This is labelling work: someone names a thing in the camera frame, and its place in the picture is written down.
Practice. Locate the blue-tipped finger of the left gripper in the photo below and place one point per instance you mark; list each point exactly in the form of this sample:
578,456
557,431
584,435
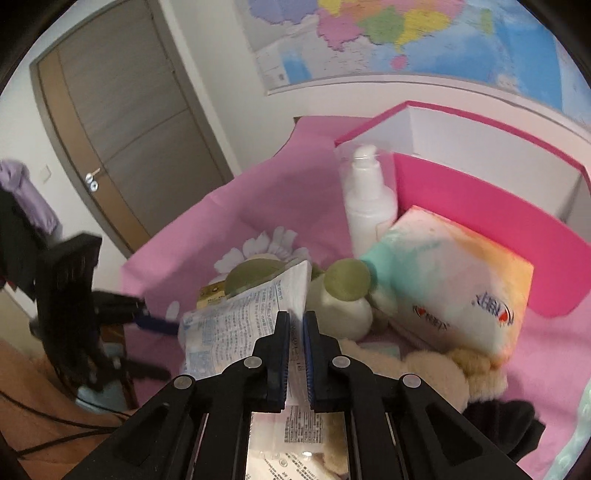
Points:
145,321

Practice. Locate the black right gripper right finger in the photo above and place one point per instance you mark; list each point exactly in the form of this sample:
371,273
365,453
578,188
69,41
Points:
396,428

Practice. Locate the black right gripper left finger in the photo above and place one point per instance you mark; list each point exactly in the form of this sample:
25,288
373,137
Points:
198,429

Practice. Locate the white printed wipes packet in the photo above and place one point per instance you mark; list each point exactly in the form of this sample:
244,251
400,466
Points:
288,445

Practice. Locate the beige plush bear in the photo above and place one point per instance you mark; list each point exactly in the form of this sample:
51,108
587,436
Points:
441,372

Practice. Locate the black sock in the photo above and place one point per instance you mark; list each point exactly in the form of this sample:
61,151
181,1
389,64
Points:
513,426

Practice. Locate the orange sleeve forearm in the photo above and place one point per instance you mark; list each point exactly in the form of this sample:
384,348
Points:
40,422

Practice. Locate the purple cloth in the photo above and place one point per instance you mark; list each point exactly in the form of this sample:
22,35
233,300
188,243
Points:
14,178

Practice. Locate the pastel tissue box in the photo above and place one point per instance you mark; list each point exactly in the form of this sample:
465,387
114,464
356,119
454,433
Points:
446,286

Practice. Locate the pink tablecloth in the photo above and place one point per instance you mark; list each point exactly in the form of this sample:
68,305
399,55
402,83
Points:
294,201

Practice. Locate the grey brown door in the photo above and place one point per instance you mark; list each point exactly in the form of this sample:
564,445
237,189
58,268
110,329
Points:
125,122

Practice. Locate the white pump bottle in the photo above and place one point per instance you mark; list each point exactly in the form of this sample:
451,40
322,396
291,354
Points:
370,202

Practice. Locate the pink storage box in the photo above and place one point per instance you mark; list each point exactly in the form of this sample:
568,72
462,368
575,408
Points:
527,191

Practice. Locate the colourful wall map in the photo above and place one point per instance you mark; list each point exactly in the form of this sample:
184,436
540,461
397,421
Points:
498,43

